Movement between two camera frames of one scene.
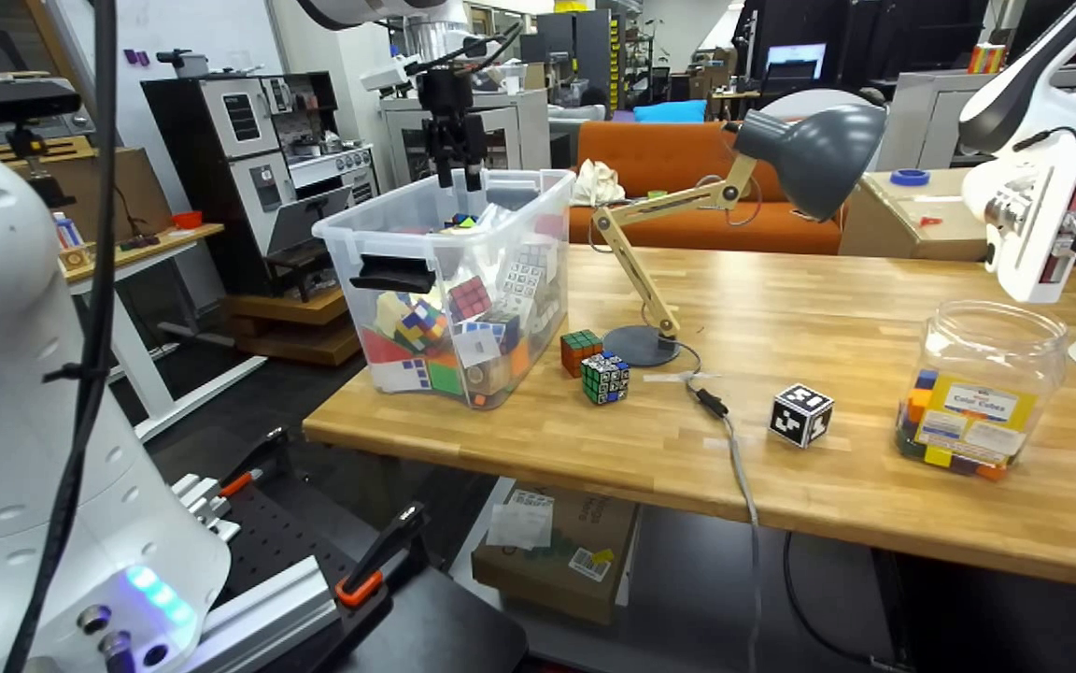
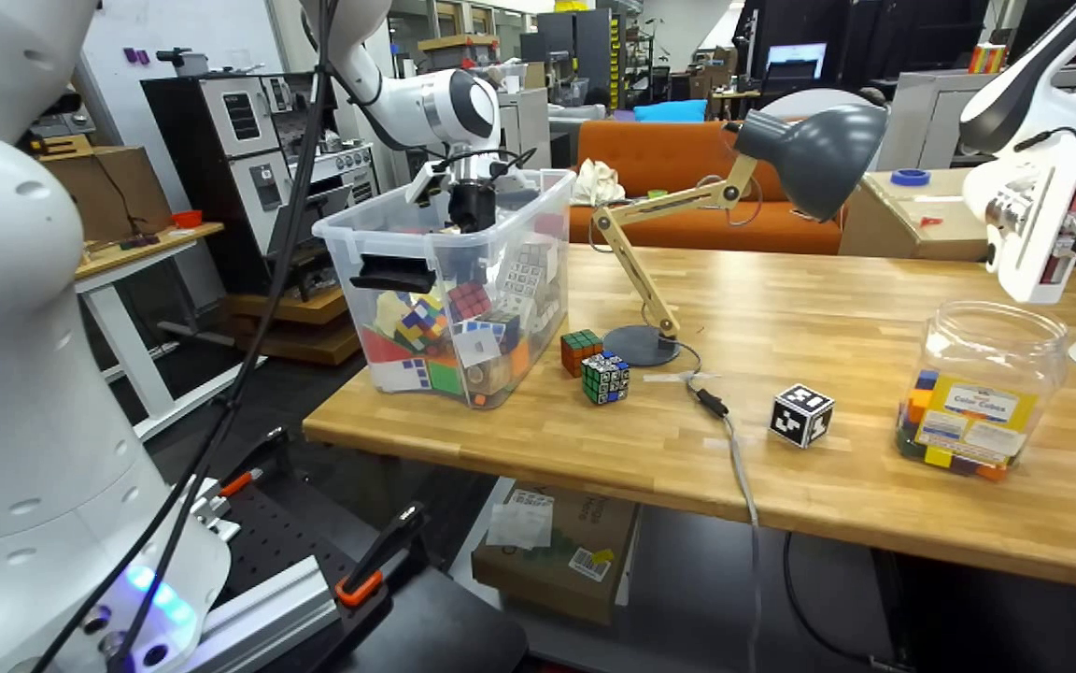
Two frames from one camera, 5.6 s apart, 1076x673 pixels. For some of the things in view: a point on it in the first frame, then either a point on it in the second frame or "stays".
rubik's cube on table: (604, 380) stays
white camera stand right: (1053, 177) stays
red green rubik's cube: (578, 344) stays
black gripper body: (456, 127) to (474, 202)
